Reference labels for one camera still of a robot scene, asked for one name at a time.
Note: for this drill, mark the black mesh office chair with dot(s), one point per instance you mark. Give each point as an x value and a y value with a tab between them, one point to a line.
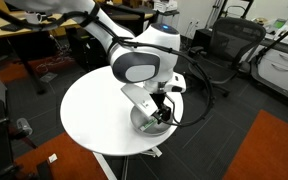
237	43

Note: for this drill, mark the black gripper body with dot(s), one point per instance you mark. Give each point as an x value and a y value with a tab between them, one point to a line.
158	99

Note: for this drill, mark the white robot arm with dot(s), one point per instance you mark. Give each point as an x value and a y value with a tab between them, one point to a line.
157	43

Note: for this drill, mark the white drawer cabinet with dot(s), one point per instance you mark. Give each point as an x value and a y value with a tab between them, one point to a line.
280	70

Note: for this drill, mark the white wall outlet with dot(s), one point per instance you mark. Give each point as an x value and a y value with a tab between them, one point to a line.
194	22

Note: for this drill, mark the black padded office chair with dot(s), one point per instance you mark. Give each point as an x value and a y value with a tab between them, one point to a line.
134	20

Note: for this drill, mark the white mug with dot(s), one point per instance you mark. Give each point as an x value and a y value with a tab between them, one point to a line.
33	18

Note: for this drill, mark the white printer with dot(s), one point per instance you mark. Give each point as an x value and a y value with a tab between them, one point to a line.
165	6

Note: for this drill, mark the white paper scrap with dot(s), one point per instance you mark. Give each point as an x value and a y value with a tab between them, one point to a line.
52	158

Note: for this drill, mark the grey bowl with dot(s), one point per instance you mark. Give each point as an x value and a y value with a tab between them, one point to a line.
137	120

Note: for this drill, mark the black keyboard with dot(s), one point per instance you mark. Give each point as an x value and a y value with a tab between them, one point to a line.
8	28

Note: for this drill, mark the black computer tower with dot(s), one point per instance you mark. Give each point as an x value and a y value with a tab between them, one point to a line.
80	50

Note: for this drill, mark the grey floor plate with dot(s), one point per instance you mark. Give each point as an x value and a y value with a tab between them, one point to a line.
48	77

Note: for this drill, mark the green desktop item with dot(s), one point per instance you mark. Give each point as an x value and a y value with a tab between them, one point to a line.
279	23

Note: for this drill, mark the grey wrist camera bar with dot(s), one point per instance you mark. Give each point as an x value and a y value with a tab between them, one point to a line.
139	98

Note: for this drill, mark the white table base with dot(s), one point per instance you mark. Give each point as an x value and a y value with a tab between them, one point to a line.
104	165

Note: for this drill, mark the black box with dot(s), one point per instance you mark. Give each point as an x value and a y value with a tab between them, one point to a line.
202	38

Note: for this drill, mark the black kick scooter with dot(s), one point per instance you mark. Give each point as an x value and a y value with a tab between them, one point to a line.
245	68

